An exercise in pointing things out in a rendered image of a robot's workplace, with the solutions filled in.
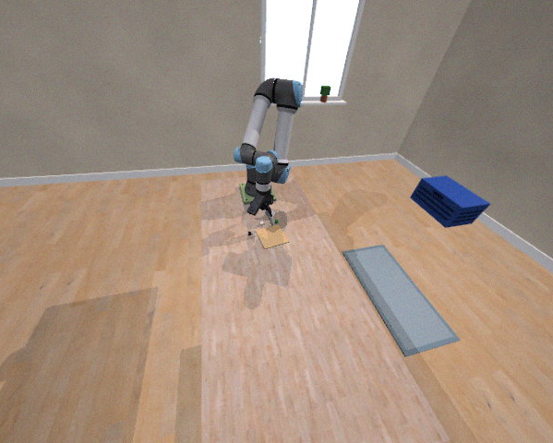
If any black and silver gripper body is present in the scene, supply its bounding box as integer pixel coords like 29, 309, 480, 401
256, 185, 273, 210

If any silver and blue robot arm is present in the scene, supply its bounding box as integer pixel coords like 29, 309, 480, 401
234, 78, 303, 216

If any tan flat mat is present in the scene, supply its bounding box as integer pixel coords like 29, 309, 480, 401
256, 224, 289, 249

